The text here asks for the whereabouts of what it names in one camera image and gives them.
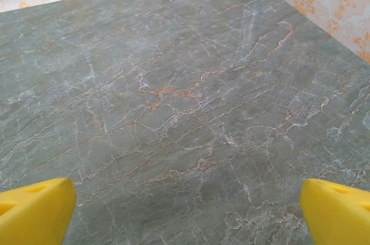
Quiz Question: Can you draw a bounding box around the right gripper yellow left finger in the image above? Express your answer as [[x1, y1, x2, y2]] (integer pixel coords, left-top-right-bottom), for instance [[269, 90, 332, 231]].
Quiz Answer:
[[0, 177, 77, 245]]

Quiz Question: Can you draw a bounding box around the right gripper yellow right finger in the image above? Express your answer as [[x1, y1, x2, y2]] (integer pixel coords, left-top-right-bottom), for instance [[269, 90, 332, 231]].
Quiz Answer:
[[299, 177, 370, 245]]

